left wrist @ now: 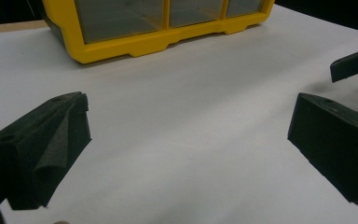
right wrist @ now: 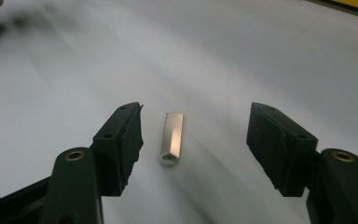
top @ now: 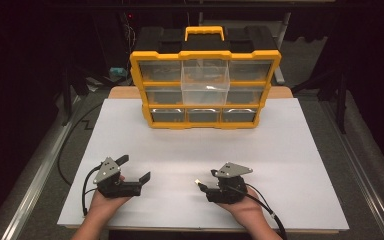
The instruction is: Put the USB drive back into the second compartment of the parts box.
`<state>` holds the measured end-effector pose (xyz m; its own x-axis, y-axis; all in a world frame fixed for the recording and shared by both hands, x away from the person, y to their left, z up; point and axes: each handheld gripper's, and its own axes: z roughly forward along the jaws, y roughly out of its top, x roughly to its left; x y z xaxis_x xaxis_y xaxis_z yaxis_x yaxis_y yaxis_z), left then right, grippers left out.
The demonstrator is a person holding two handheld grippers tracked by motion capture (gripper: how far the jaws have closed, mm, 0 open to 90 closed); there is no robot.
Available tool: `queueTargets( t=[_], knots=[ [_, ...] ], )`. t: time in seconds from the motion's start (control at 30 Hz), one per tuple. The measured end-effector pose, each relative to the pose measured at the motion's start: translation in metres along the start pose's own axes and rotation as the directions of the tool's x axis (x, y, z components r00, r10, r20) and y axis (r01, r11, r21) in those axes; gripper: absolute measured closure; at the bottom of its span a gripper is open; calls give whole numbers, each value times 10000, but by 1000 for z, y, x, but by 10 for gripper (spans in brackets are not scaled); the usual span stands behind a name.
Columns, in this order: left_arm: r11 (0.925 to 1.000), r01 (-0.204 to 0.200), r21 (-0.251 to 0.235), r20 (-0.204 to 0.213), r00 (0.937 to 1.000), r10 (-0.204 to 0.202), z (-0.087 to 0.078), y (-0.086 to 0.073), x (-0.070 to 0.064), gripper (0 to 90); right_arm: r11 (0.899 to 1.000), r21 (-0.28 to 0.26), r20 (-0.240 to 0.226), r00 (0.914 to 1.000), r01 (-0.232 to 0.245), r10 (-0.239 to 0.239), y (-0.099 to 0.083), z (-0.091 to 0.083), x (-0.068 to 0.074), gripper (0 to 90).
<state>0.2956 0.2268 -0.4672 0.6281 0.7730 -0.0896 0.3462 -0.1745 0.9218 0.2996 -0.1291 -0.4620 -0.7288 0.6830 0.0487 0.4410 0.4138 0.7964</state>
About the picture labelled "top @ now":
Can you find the black metal stand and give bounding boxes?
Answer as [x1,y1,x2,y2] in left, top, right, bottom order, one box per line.
[59,63,92,127]
[291,66,352,135]

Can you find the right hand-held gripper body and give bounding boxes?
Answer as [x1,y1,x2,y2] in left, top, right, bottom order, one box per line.
[206,161,254,205]

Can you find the grey metal post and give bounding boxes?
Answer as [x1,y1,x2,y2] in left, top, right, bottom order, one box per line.
[273,12,293,86]

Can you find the aluminium floor rail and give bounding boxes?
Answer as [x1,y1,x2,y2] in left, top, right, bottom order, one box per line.
[0,96,85,240]
[319,99,384,240]

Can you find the black floor cable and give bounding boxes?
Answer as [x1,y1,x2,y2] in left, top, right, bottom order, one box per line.
[57,101,104,187]

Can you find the bundle of hanging wires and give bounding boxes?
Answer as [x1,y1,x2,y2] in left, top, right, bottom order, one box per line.
[121,13,138,54]

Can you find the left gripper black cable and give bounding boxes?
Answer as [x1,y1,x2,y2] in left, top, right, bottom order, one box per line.
[81,163,103,217]

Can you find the grid of clear drawers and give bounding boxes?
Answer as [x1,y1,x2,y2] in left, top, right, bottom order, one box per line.
[138,60,274,123]

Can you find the white board sheet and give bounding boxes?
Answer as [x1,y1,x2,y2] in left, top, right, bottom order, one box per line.
[57,97,350,232]

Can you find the yellow black organizer cabinet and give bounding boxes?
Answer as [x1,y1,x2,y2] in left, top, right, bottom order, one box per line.
[129,25,283,131]

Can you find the teal object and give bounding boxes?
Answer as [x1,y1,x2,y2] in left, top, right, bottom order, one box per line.
[109,67,128,77]

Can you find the person's left hand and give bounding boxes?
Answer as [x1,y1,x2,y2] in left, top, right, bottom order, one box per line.
[89,191,132,216]

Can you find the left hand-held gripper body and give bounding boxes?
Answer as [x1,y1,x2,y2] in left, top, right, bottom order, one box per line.
[92,156,143,199]

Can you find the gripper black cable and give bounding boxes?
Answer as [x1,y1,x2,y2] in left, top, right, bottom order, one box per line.
[81,163,103,217]
[227,184,288,240]

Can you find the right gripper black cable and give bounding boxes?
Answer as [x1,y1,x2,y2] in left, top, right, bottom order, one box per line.
[227,184,288,240]

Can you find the person's right hand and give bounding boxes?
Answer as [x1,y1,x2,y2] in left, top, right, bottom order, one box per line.
[214,187,268,231]

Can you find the clear plastic organizer drawer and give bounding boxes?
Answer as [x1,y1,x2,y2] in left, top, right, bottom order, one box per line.
[180,59,231,106]

